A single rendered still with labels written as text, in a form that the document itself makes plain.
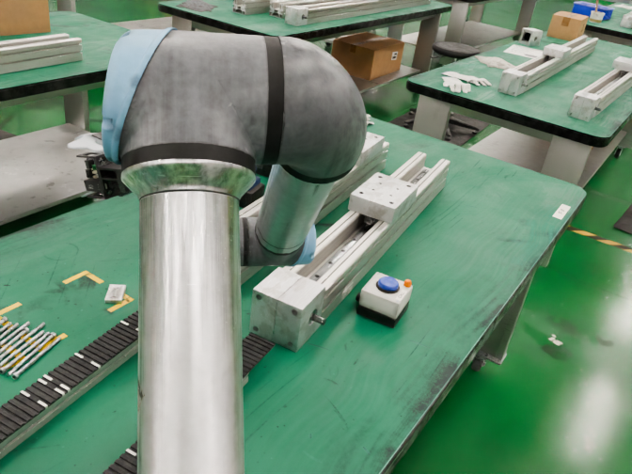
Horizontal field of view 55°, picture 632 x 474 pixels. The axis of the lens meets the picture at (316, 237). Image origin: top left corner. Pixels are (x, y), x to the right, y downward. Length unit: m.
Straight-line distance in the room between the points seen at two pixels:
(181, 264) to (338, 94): 0.20
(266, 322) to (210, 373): 0.61
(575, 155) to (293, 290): 1.93
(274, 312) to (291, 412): 0.18
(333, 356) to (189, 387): 0.63
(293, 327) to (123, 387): 0.29
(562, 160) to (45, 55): 2.13
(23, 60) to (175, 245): 2.08
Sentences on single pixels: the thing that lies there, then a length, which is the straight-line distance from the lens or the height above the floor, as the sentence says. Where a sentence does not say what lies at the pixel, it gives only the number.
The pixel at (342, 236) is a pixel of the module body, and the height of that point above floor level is 0.84.
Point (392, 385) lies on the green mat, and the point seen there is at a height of 0.78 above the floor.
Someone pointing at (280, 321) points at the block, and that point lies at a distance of 1.07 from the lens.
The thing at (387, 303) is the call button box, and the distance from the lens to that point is 1.16.
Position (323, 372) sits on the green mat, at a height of 0.78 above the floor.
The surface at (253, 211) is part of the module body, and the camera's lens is 1.34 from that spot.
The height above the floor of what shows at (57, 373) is 0.81.
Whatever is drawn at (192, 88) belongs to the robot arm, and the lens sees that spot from 0.51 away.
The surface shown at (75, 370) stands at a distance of 1.02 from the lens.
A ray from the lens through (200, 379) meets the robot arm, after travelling 0.49.
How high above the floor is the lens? 1.49
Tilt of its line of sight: 30 degrees down
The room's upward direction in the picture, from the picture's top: 8 degrees clockwise
